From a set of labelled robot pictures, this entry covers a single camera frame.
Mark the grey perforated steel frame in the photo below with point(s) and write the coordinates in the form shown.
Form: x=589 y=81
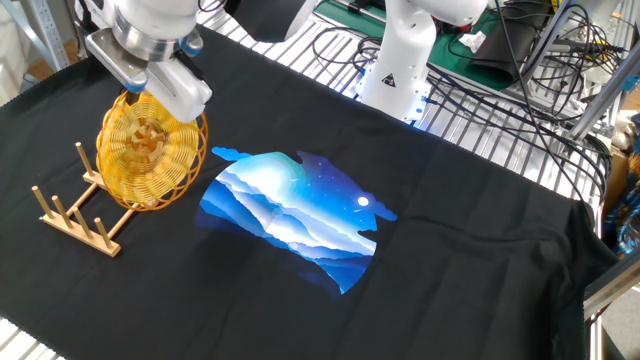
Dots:
x=50 y=35

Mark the green mat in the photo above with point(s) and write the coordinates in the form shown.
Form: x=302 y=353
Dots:
x=450 y=62

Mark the slanted aluminium extrusion post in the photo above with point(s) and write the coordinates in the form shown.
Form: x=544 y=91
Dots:
x=605 y=95

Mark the brown cardboard box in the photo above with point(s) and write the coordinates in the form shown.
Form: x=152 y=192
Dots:
x=617 y=175

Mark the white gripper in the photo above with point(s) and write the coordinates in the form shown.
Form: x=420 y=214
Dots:
x=180 y=92

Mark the white crumpled paper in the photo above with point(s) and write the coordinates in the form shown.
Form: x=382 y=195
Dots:
x=472 y=41

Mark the dark steel post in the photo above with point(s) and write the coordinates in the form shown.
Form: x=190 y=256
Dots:
x=82 y=40

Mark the wooden peg dish rack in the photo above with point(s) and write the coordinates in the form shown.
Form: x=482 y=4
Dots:
x=80 y=232

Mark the blue patterned bag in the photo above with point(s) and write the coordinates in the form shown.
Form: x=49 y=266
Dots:
x=630 y=225

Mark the black cloth with blue print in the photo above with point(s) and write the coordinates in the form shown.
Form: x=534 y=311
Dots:
x=150 y=310

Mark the silver gripper-mounted camera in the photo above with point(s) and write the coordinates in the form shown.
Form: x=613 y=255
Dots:
x=115 y=60

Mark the aluminium frame rail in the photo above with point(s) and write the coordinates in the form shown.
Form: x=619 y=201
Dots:
x=610 y=290

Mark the white rounded object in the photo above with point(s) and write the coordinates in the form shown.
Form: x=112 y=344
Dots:
x=625 y=135

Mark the black rolled pouch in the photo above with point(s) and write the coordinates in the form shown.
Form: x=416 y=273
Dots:
x=500 y=55

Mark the orange woven basket dish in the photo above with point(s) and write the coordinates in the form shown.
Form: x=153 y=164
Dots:
x=150 y=170

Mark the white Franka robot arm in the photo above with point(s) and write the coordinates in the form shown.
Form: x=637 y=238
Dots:
x=400 y=60

